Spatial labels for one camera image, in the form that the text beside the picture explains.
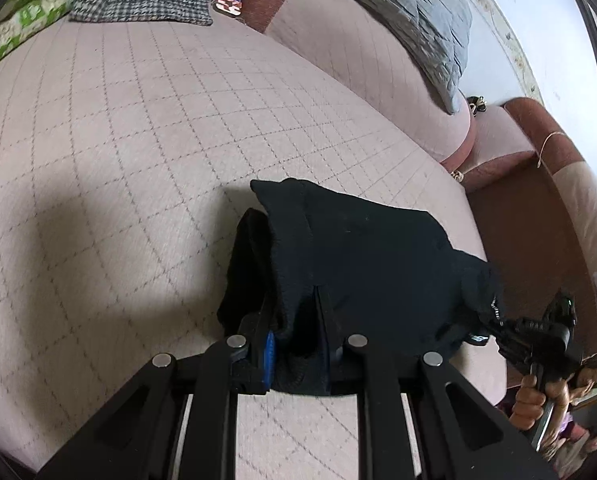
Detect person's right hand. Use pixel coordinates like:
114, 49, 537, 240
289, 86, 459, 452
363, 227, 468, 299
509, 365, 597, 432

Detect colourful snack packet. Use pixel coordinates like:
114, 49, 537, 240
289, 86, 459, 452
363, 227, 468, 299
211, 0, 244, 18

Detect pink quilted sofa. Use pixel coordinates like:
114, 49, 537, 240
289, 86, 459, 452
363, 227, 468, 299
0, 0, 597, 480

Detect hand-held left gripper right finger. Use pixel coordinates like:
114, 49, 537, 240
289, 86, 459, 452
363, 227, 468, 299
323, 304, 560, 480

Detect thin cream string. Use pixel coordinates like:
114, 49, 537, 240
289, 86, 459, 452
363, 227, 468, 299
535, 130, 567, 171

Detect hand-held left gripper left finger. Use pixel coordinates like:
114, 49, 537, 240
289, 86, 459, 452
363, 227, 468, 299
36, 310, 278, 480

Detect black pants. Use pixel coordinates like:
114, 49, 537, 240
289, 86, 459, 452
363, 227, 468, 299
217, 177, 505, 397

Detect grey quilted blanket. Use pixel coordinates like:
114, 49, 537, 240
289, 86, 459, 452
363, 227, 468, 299
283, 0, 474, 116

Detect green patterned pillow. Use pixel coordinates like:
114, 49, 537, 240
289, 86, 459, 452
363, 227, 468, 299
0, 0, 92, 78

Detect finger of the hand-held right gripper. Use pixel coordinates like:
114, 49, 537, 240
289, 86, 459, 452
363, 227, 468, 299
480, 316, 517, 355

